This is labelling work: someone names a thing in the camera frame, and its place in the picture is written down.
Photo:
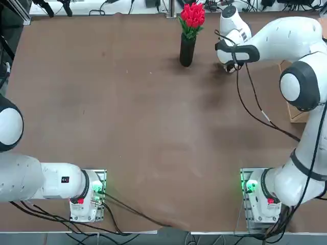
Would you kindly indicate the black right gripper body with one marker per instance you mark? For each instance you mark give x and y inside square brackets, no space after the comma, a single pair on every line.
[238,67]

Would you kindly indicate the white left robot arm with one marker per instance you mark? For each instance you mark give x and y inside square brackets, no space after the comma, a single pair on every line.
[23,176]

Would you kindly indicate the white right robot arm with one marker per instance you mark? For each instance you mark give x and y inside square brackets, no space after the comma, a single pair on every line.
[283,35]

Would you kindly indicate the black cylindrical vase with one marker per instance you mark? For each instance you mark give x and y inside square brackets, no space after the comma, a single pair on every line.
[187,51]

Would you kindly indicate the red tulip bouquet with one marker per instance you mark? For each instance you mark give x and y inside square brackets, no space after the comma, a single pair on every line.
[192,15]

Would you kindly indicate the silver metal post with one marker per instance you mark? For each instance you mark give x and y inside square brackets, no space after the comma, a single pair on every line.
[171,7]

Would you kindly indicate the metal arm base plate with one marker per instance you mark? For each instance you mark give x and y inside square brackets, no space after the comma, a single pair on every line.
[255,224]
[101,176]

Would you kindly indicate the aluminium frame profile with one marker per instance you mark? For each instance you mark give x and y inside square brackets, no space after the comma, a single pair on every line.
[21,12]

